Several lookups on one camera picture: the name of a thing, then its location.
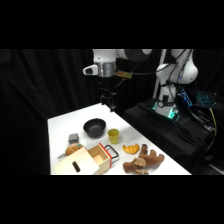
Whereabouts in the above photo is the backlit keyboard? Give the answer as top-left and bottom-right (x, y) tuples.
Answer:
(195, 90), (221, 108)

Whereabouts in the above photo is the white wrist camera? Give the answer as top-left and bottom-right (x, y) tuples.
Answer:
(82, 64), (100, 77)

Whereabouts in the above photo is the wooden drawer with red handle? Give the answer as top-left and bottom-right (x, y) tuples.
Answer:
(87, 142), (120, 174)

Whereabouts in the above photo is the yellow cable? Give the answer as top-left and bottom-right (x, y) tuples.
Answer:
(209, 109), (218, 138)

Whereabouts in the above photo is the wooden drawer box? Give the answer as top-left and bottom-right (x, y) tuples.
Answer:
(53, 147), (101, 176)

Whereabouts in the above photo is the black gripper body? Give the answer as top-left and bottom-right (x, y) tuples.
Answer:
(98, 87), (118, 104)

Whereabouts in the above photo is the orange round bread toy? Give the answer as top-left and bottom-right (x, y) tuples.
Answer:
(64, 143), (85, 157)

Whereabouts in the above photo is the yellow croissant toy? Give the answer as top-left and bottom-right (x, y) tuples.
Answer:
(122, 143), (141, 155)

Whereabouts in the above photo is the brown plush moose toy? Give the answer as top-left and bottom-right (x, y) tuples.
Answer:
(122, 143), (166, 175)

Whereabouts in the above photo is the black robot stand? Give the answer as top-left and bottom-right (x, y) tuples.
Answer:
(122, 101), (219, 175)

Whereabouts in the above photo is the grey cube block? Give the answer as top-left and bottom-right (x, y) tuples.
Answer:
(68, 132), (80, 145)

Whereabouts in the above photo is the black curtain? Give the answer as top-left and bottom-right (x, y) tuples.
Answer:
(0, 49), (224, 175)

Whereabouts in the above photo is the yellow cup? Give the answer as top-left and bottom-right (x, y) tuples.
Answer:
(107, 128), (120, 145)

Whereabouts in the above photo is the black bowl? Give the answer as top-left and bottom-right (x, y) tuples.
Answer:
(82, 118), (107, 139)

